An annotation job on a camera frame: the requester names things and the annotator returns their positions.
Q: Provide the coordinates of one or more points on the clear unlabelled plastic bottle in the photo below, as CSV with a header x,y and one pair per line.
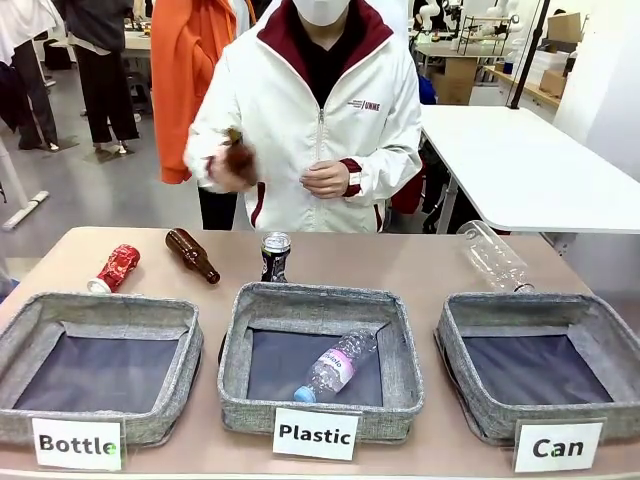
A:
x,y
495,262

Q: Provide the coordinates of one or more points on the wooden workbench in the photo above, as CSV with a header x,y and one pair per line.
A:
x,y
452,75

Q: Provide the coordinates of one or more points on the plastic bottle with pink label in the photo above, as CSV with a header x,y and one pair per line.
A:
x,y
334,367

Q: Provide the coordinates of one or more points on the white Bottle label sign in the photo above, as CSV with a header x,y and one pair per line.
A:
x,y
77,444

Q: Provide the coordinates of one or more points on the grey fabric basket Can label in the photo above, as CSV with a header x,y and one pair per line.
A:
x,y
607,345

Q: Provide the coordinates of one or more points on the white face mask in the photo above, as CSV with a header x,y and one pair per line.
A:
x,y
320,10

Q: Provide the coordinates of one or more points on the black metal pole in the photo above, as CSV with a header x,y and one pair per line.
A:
x,y
530,52

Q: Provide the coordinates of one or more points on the crushed red soda can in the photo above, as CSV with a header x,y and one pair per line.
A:
x,y
116,268

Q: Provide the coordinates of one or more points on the person's left hand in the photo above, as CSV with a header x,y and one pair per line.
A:
x,y
325,178

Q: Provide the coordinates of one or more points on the white Can label sign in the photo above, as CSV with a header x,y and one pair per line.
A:
x,y
558,447

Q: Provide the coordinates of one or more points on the grey fabric basket Bottle label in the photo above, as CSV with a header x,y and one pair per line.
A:
x,y
30,327

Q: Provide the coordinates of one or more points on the grey fabric basket Plastic label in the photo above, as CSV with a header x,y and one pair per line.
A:
x,y
400,360

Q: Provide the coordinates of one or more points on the white table leg base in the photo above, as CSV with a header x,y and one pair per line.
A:
x,y
25,210

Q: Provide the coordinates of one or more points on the cardboard box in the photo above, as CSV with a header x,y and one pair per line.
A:
x,y
564,26

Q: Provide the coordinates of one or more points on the crushed black soda can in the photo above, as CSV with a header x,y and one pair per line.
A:
x,y
273,260

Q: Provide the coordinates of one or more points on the white side table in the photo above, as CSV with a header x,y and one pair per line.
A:
x,y
525,165

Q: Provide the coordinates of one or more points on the white Plastic label sign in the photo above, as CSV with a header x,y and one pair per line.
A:
x,y
316,434

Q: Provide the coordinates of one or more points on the person's right hand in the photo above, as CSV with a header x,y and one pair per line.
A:
x,y
220,167

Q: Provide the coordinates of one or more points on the person in black trousers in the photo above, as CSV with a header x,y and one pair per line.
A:
x,y
102,65

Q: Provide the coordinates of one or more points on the person in dark clothes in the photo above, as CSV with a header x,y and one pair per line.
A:
x,y
27,80

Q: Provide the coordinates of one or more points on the brown glass beer bottle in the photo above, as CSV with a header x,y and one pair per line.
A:
x,y
190,252

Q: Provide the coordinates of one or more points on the person in white jacket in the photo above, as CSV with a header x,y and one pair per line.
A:
x,y
325,115

